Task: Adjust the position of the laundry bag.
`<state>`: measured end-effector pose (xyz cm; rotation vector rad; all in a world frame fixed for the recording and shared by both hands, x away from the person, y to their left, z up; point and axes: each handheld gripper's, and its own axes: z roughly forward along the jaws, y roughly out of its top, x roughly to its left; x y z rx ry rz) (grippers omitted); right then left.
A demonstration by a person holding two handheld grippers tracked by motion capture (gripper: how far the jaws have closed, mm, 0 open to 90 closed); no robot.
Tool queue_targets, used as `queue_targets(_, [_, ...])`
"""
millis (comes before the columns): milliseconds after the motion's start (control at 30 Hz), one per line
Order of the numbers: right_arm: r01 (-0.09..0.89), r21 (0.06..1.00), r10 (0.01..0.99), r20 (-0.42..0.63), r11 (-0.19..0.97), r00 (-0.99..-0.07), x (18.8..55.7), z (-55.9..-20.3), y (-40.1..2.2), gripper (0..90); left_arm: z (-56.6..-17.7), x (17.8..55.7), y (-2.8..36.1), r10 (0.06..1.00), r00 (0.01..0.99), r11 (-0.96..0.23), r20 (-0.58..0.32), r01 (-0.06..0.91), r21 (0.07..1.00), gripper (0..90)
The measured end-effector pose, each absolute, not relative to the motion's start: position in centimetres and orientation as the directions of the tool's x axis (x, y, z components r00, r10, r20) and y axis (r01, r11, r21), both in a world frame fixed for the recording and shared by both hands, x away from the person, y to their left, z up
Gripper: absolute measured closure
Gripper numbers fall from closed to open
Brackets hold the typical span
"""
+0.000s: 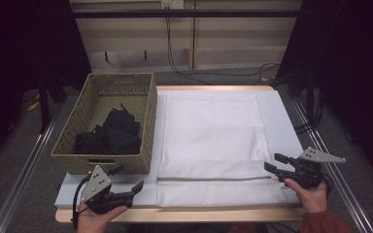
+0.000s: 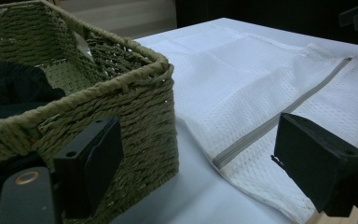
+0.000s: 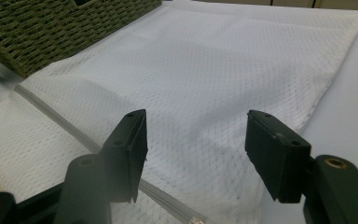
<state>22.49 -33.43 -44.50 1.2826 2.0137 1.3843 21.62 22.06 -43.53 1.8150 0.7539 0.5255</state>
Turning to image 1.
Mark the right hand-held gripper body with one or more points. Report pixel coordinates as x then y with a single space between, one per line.
306 173

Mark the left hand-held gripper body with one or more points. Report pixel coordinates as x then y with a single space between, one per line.
97 189

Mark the black garment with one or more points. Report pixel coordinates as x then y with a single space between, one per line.
116 136

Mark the green woven basket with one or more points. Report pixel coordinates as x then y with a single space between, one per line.
77 129

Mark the white mesh laundry bag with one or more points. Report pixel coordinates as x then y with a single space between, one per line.
213 136

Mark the person's right hand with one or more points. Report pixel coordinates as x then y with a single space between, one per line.
312 199

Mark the person's left hand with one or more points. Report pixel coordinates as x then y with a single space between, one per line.
94 221

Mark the white foam mat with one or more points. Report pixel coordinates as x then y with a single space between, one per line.
281 113

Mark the black metal stand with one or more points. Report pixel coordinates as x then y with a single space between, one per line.
43 106
310 97

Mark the dark curtain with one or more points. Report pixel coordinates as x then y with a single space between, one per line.
19 48
356 64

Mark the beige wooden cabinet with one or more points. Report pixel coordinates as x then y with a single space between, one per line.
239 42

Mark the black horizontal bar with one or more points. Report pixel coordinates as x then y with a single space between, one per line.
187 13

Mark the aluminium floor rail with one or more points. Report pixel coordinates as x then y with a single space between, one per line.
22 181
336 174

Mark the wall power socket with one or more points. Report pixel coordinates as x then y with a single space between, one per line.
172 4

